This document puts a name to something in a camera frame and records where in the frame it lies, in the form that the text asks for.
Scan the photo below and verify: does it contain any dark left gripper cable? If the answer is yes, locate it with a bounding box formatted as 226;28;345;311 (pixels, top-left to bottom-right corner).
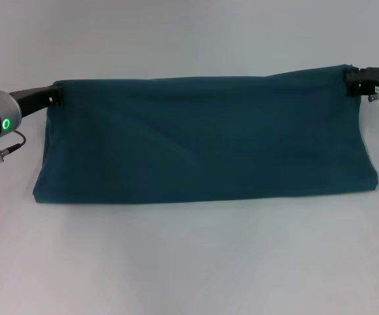
0;130;27;163

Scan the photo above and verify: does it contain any teal blue t-shirt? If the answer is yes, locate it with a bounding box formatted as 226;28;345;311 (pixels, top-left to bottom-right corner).
31;63;379;205

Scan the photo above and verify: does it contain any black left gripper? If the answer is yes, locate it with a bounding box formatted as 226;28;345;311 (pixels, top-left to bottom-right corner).
10;84;64;116

